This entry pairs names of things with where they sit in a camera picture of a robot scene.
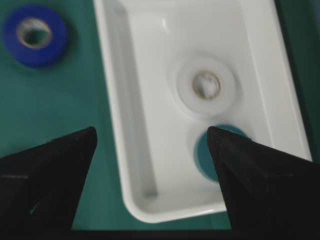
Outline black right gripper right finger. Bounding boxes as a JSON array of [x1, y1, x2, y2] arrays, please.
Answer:
[[207, 126, 320, 233]]

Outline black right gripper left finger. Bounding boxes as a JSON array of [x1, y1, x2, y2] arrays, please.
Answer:
[[0, 126, 97, 232]]

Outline teal tape roll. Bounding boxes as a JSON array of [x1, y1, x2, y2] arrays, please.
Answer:
[[193, 124, 248, 183]]

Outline white tape roll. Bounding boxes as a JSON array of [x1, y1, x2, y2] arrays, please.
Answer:
[[168, 52, 238, 119]]

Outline blue tape roll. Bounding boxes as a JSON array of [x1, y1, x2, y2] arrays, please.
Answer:
[[2, 4, 68, 68]]

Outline white rectangular plastic tray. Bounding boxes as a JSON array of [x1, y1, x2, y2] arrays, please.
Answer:
[[93, 0, 312, 224]]

